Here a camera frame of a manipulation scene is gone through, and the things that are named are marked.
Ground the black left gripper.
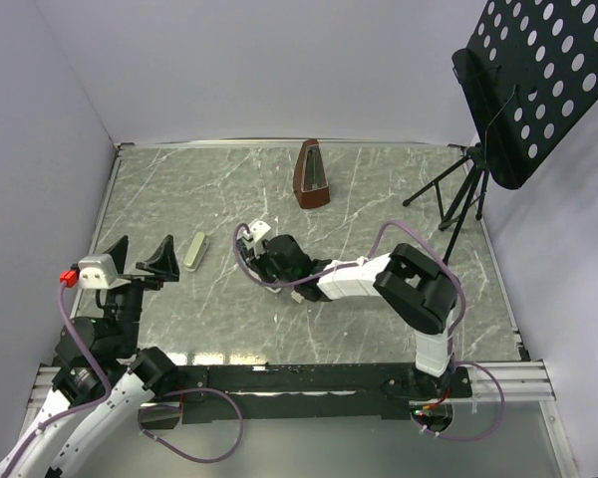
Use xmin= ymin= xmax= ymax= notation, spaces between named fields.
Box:
xmin=104 ymin=233 xmax=178 ymax=353

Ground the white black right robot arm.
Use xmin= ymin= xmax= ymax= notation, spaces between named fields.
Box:
xmin=236 ymin=233 xmax=458 ymax=396

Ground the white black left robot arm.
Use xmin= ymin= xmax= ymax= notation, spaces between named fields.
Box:
xmin=0 ymin=235 xmax=179 ymax=477

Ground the brown wooden metronome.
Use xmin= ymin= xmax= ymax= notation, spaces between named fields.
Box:
xmin=293 ymin=139 xmax=330 ymax=209

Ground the black perforated music stand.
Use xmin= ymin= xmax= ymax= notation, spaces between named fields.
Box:
xmin=421 ymin=1 xmax=598 ymax=235

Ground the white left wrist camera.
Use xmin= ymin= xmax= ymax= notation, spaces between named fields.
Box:
xmin=59 ymin=254 xmax=130 ymax=290

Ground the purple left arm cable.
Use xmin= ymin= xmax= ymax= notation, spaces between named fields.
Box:
xmin=2 ymin=283 xmax=244 ymax=478

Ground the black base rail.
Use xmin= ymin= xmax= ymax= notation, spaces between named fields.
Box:
xmin=151 ymin=362 xmax=472 ymax=424

